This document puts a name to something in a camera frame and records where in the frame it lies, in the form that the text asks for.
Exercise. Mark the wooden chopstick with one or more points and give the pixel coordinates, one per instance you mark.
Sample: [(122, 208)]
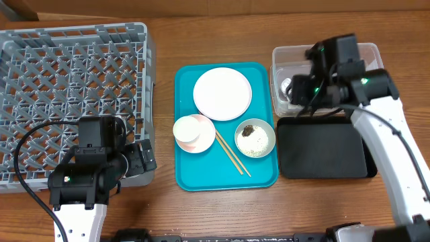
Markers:
[(229, 155), (236, 158)]

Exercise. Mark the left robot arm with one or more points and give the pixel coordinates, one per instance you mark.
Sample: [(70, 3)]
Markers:
[(81, 183)]

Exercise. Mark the white tissue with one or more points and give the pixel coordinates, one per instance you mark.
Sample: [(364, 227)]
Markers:
[(285, 87)]

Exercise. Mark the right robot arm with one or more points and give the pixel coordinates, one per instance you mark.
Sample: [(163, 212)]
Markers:
[(338, 79)]

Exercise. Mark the grey bowl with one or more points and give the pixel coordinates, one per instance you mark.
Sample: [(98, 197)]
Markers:
[(267, 127)]

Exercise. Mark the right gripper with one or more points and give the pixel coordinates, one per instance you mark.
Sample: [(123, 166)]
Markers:
[(299, 90)]

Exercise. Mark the brown food scrap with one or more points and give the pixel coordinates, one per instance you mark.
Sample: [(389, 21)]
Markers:
[(248, 130)]

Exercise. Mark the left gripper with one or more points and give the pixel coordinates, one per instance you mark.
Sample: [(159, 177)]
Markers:
[(138, 166)]

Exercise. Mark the white round plate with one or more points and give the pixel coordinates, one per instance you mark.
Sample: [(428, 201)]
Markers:
[(222, 94)]

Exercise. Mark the white paper cup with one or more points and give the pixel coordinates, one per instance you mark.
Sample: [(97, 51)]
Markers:
[(186, 129)]

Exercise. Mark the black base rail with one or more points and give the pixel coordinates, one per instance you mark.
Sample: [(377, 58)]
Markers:
[(144, 235)]

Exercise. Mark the pile of white rice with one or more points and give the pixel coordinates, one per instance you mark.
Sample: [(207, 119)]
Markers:
[(255, 144)]

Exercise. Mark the pink bowl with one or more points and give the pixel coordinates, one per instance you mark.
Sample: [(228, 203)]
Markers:
[(205, 139)]

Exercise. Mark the clear plastic waste bin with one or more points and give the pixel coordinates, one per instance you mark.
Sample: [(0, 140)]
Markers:
[(288, 61)]

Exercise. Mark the grey plastic dish rack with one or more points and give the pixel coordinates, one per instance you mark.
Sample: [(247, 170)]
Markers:
[(51, 77)]

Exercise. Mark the black plastic tray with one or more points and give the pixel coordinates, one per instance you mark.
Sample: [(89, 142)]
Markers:
[(322, 148)]

